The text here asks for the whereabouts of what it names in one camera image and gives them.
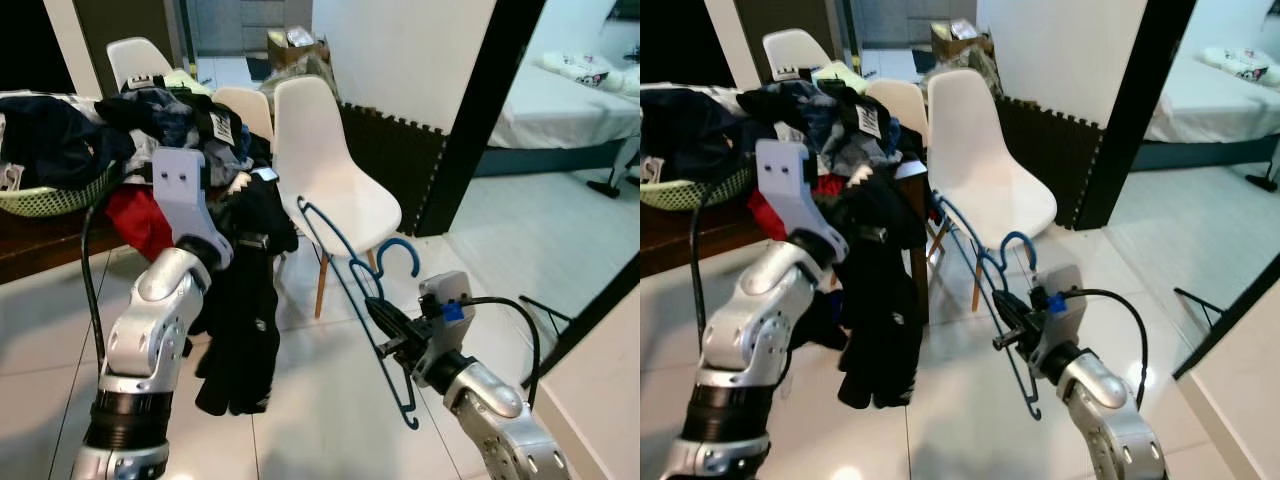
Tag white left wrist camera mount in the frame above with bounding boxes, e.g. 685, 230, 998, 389
755, 138, 846, 266
150, 147, 234, 271

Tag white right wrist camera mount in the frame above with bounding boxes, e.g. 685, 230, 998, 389
418, 270, 475, 363
1030, 265, 1086, 366

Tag navy clothes heap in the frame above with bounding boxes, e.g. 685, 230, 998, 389
640, 85, 771, 186
0, 92, 136, 193

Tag green laundry basket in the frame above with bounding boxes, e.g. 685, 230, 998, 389
640, 165, 746, 213
0, 160, 121, 219

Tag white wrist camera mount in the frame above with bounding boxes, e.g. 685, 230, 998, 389
150, 147, 234, 271
418, 270, 475, 363
755, 138, 846, 266
1030, 265, 1086, 366

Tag cream shell chair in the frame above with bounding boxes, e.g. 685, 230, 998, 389
210, 85, 276, 146
865, 78, 931, 141

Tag black pillar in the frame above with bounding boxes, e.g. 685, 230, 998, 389
415, 0, 548, 238
1075, 0, 1198, 231

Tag black metal stand foot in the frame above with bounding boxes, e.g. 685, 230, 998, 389
1172, 287, 1226, 331
518, 293, 576, 346

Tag dark wooden table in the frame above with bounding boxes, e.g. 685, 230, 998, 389
640, 165, 933, 327
0, 185, 146, 286

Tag red garment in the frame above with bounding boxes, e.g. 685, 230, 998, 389
745, 170, 846, 241
103, 185, 179, 263

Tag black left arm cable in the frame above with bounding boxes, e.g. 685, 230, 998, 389
688, 170, 761, 311
80, 172, 166, 373

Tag black foam panel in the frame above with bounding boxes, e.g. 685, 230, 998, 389
995, 95, 1101, 231
338, 100, 449, 238

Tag white shell chair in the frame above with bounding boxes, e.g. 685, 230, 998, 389
105, 37, 179, 96
925, 68, 1058, 313
762, 28, 833, 86
272, 75, 404, 321

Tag dark mixed clothes pile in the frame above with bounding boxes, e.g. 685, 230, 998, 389
95, 85, 273, 196
740, 78, 931, 191

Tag navy printed shirt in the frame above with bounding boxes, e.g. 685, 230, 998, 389
193, 172, 301, 417
800, 165, 931, 409

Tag cardboard box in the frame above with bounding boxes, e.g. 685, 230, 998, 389
930, 20, 996, 66
265, 27, 331, 73

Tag printed white pillow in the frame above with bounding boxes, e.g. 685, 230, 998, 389
540, 50, 613, 91
1200, 45, 1276, 83

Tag pale yellow cloth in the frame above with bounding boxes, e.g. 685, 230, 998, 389
165, 68, 216, 96
815, 60, 871, 91

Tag blue plastic hanger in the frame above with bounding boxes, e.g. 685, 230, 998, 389
935, 192, 1046, 421
297, 197, 422, 431

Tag bed with white sheet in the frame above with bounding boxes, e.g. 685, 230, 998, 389
487, 48, 641, 179
1130, 45, 1280, 171

